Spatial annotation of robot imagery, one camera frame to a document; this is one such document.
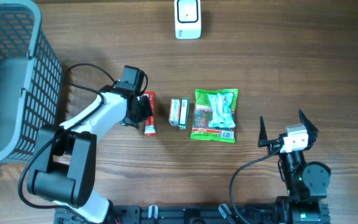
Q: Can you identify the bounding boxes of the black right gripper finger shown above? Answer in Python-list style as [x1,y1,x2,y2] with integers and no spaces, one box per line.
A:
[298,110,318,134]
[258,116,268,146]

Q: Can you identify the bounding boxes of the red snack stick packet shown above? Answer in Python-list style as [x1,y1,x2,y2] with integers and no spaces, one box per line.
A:
[144,91,157,136]

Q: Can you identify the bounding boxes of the red white small box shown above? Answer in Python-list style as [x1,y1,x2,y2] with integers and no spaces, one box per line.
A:
[168,99,181,126]

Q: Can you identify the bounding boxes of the green white small box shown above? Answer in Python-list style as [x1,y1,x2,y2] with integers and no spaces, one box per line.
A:
[178,98,189,129]

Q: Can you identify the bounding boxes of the green gummy candy bag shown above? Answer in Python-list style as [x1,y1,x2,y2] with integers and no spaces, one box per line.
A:
[190,88,239,143]

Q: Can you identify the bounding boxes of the light teal wipes packet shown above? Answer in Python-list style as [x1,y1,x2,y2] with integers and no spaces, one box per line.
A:
[208,93,236,128]

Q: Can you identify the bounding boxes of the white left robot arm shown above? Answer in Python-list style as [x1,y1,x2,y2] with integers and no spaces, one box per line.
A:
[18,86,153,223]

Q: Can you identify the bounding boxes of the white barcode scanner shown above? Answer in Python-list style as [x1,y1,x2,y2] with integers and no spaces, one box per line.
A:
[174,0,201,40]

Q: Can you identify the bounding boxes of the grey plastic mesh basket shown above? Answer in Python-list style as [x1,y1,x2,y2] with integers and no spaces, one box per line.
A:
[0,0,63,163]

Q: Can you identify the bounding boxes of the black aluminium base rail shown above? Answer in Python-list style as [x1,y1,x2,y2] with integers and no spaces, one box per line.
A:
[53,203,331,224]

